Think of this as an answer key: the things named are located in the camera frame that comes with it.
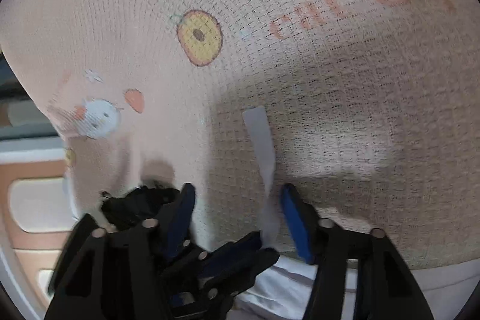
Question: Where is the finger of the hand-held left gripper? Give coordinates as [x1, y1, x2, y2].
[200, 230, 263, 274]
[204, 248, 281, 300]

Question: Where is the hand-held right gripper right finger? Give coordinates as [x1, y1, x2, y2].
[281, 183, 436, 320]

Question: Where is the white shirt with navy trim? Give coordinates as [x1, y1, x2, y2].
[236, 106, 361, 320]

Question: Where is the orange and cream furniture panel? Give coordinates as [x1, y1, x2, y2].
[0, 148, 79, 306]

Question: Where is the pink and cream cartoon blanket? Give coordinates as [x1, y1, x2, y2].
[0, 0, 480, 270]

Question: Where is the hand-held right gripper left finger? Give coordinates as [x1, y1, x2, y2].
[44, 183, 196, 320]

